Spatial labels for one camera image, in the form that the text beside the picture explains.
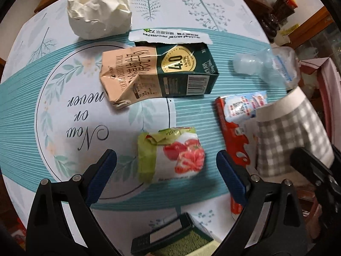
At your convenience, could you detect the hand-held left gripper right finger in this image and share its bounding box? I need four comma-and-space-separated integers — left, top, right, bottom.
213, 150, 313, 256

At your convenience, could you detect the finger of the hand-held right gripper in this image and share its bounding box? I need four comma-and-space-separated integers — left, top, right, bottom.
290, 147, 341, 192

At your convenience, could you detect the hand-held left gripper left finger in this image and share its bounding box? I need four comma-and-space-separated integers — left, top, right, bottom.
27, 149, 120, 256

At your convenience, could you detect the grey checked paper cup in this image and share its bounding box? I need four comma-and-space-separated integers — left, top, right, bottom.
244, 87, 335, 178

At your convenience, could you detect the green and cream cardboard box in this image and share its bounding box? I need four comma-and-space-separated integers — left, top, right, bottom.
131, 213, 221, 256

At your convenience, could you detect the white paper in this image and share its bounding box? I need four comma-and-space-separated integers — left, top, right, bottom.
66, 0, 133, 40

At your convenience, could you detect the red and white box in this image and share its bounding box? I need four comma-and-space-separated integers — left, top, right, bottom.
215, 96, 260, 215

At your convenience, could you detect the white and blue packet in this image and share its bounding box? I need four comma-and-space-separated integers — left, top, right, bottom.
223, 91, 267, 123

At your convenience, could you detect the pink covered table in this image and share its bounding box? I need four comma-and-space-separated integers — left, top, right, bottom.
301, 56, 341, 150

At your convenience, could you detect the crushed beige drink carton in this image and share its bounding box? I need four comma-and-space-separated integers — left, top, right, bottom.
100, 47, 163, 111

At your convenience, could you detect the clear plastic bottle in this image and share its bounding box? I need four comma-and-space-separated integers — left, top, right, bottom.
233, 46, 301, 91

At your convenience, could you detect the dark green milk box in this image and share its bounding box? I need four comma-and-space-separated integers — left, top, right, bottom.
128, 28, 220, 98

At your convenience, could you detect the dark carved stand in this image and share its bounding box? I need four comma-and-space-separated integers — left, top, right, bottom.
262, 0, 296, 38

